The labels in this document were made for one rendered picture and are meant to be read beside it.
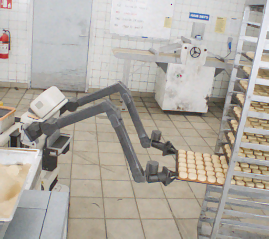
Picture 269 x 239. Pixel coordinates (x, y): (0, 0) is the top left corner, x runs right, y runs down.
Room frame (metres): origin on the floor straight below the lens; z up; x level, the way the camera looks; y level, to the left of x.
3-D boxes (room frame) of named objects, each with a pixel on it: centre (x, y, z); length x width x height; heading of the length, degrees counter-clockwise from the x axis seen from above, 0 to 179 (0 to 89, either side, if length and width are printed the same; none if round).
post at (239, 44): (2.03, -0.62, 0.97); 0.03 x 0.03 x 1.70; 85
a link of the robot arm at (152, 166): (1.61, -0.12, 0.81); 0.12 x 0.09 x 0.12; 84
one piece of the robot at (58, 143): (1.90, 0.48, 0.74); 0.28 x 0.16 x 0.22; 175
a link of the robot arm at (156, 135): (2.08, -0.16, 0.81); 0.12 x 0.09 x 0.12; 87
